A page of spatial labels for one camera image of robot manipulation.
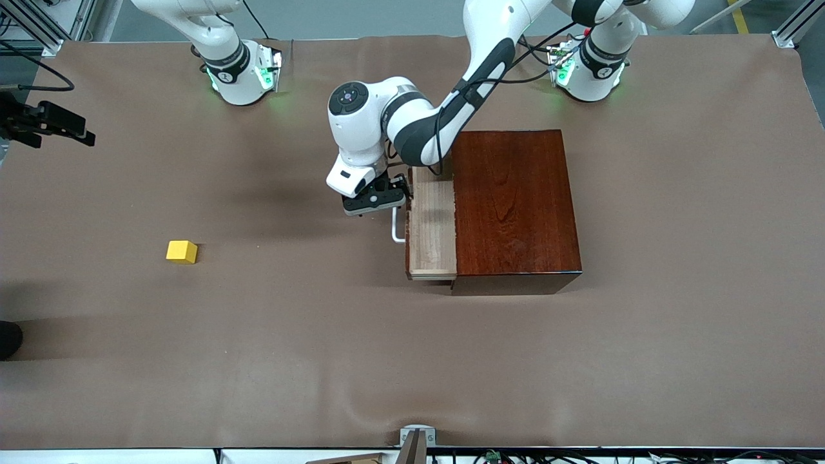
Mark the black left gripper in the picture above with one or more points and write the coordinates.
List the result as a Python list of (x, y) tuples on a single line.
[(397, 185)]

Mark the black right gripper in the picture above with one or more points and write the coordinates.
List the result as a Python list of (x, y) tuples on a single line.
[(29, 120)]

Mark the yellow cube block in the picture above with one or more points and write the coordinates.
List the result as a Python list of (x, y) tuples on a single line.
[(182, 252)]

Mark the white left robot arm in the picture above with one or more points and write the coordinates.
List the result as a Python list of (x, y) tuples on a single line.
[(412, 122)]

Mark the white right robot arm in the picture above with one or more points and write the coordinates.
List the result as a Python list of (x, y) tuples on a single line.
[(229, 84)]

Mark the dark brown wooden cabinet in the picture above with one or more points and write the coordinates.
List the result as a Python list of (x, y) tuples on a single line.
[(515, 206)]

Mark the brown table mat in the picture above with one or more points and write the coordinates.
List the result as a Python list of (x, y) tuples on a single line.
[(258, 335)]

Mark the black round object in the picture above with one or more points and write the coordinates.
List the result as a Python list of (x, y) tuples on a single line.
[(8, 340)]

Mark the brown cardboard piece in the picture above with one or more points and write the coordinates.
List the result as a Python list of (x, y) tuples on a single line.
[(348, 459)]

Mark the green plug connector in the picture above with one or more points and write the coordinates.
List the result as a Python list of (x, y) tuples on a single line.
[(494, 456)]

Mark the grey slanted bar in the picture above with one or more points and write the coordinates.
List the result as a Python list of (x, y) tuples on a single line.
[(718, 17)]

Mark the aluminium frame profile with bracket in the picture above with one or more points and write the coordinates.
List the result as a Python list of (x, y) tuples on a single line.
[(38, 32), (796, 26)]

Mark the upright aluminium frame profile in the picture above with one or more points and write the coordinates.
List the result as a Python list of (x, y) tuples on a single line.
[(82, 16)]

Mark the grey metal clamp bracket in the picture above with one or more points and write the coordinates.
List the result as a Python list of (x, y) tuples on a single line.
[(417, 444)]

